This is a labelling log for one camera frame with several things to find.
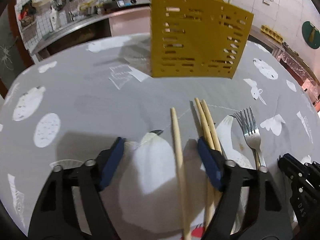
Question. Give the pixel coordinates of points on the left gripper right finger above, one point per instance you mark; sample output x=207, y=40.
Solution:
x=250, y=206

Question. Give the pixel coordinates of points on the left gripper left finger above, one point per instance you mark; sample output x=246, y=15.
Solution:
x=70, y=206

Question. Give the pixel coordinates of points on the wooden chopstick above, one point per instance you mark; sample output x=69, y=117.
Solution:
x=212, y=129
x=181, y=174
x=206, y=124

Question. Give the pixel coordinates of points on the kitchen counter with cabinets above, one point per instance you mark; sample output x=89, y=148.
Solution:
x=119, y=23

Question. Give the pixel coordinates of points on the silver metal fork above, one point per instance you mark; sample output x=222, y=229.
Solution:
x=250, y=130

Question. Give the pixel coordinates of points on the grey patterned tablecloth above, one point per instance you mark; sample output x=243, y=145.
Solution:
x=71, y=106

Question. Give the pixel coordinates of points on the yellow egg tray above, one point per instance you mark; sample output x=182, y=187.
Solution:
x=271, y=33

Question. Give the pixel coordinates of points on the brown framed glass door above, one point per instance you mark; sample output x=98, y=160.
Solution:
x=14, y=57

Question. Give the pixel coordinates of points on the yellow perforated utensil holder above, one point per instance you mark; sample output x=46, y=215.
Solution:
x=197, y=38

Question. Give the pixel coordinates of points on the white soap bottle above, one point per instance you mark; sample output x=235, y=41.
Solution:
x=54, y=18

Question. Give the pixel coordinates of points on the chrome faucet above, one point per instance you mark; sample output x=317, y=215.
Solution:
x=69, y=14

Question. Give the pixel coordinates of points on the silver induction stove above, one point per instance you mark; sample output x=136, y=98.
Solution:
x=124, y=4

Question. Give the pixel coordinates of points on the green round wall board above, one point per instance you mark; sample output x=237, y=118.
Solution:
x=310, y=34

